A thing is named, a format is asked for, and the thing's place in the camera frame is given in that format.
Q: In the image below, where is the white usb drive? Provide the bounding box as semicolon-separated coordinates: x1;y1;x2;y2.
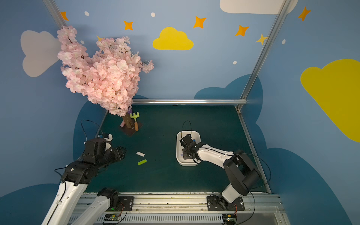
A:
136;151;145;157

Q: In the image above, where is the aluminium front rail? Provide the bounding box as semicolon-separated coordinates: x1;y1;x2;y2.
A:
46;192;292;225

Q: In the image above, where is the green toy rake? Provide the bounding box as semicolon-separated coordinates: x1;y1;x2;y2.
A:
130;112;140;131

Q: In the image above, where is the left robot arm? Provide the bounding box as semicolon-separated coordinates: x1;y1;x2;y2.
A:
42;134;126;225

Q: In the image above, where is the pink cherry blossom tree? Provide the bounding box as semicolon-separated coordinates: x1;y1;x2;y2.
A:
57;26;154;117

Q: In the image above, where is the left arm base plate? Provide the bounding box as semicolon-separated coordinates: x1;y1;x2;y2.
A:
111;196;135;212

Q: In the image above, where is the green usb drive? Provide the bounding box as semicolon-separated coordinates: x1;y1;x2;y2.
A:
137;159;147;166

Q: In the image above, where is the white storage box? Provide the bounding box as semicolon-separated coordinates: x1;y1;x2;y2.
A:
176;130;201;167

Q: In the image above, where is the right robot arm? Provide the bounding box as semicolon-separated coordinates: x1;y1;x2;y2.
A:
177;134;262;203

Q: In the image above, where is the right circuit board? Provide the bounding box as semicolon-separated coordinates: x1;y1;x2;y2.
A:
222;214;237;225

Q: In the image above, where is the left circuit board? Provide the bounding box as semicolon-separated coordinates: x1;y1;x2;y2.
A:
103;214;121;223

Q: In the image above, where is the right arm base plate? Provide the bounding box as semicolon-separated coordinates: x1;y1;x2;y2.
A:
206;195;245;212

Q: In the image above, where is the circuit board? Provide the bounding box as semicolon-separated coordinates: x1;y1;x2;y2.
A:
103;214;121;223
222;214;237;225

